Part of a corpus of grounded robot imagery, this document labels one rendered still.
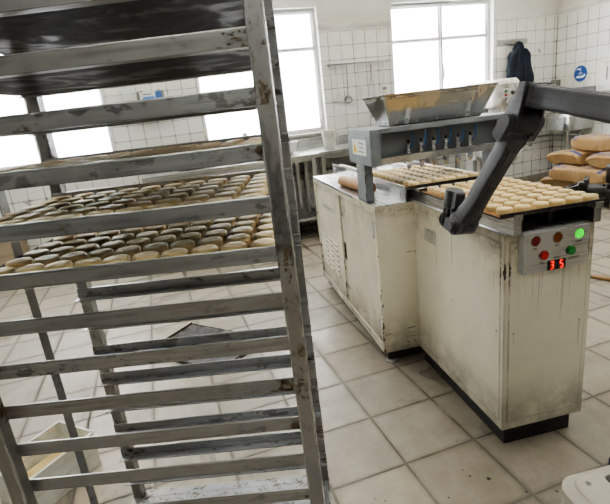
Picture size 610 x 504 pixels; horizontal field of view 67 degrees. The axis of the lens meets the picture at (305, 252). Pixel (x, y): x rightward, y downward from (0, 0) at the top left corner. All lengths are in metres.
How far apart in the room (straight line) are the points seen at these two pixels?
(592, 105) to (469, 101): 1.24
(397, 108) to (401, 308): 0.95
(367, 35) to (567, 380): 4.59
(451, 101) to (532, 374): 1.22
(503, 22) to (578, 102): 5.68
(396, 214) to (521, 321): 0.76
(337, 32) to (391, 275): 3.85
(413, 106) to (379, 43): 3.68
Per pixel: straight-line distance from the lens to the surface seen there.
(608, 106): 1.14
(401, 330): 2.39
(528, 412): 1.99
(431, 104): 2.27
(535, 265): 1.68
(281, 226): 0.79
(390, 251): 2.22
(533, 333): 1.83
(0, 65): 0.93
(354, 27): 5.76
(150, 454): 1.65
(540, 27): 7.22
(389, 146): 2.22
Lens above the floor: 1.29
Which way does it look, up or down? 17 degrees down
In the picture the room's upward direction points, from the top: 7 degrees counter-clockwise
